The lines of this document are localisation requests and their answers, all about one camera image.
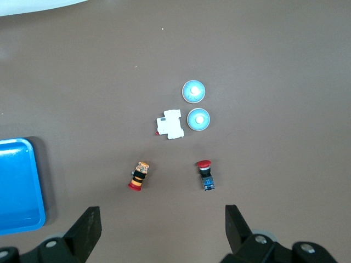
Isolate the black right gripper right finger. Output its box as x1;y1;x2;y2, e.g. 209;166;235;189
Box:
219;204;339;263

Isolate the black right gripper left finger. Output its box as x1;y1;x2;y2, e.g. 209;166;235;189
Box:
0;205;103;263

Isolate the light blue call bell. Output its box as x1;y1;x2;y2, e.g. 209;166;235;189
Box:
186;107;211;132
182;79;206;104

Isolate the white circuit breaker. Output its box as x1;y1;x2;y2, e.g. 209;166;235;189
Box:
155;108;185;141

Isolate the red push button blue body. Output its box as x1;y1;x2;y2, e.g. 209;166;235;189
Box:
195;159;216;192

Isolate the blue plastic tray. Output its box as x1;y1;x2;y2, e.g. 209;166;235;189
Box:
0;137;47;236

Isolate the orange switch red cap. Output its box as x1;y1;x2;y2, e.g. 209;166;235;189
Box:
127;161;151;192

